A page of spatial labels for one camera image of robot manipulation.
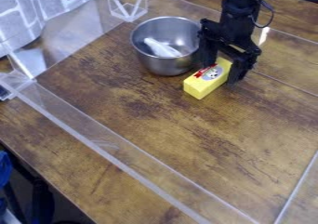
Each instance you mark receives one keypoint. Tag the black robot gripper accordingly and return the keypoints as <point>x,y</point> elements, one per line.
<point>233,30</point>

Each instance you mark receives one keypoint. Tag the yellow butter block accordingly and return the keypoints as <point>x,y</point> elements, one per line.
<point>203,81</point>

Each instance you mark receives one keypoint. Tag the stainless steel bowl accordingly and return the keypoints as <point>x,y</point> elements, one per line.
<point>176,32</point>

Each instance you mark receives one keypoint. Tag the grey white patterned cloth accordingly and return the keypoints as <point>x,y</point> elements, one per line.
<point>23,18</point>

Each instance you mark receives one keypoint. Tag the blue object at edge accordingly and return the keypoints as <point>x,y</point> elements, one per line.
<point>5,168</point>

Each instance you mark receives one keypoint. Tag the clear acrylic corner bracket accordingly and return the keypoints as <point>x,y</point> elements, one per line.
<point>127,11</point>

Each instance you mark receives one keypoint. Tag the clear acrylic barrier wall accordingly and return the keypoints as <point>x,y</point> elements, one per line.
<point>186,195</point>

